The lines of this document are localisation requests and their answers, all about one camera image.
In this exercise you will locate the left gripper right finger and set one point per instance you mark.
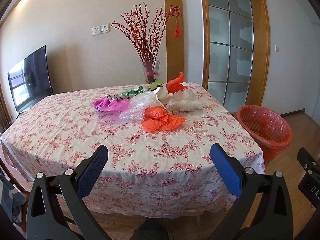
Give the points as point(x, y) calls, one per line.
point(262, 209)

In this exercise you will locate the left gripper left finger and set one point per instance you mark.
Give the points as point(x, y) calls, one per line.
point(56, 209)

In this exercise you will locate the magenta plastic bag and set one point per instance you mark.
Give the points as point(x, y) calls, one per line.
point(105, 105)

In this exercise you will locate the white black-spotted plastic bag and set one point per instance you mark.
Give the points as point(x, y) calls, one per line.
point(118, 97)

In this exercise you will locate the clear bubble wrap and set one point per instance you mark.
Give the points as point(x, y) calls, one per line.
point(138, 104)

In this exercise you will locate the orange plastic bag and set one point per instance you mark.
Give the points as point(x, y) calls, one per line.
point(158, 119)
point(175, 85)

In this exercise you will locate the dark green plastic bag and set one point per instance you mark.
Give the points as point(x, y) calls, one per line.
point(133, 92)

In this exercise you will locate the cream paper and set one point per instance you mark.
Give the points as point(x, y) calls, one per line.
point(163, 95)

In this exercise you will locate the light green plastic bag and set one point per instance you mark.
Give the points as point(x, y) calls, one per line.
point(153, 86)

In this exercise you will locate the red plastic trash basket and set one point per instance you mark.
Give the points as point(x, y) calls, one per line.
point(269, 130)

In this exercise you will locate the floral red white tablecloth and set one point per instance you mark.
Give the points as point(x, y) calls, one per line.
point(164, 174)

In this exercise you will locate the black flat television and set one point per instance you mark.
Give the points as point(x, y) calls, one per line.
point(29, 80)

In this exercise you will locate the frosted glass sliding door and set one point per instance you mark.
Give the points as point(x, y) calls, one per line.
point(231, 51)

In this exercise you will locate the clear glass vase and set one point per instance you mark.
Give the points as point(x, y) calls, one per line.
point(150, 70)

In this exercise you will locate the red berry branch bouquet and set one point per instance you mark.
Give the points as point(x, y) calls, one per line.
point(144, 33)

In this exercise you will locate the red Chinese knot ornament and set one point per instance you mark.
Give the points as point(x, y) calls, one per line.
point(176, 12)

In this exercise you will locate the white wall switch plate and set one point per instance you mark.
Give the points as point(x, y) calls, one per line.
point(101, 29)

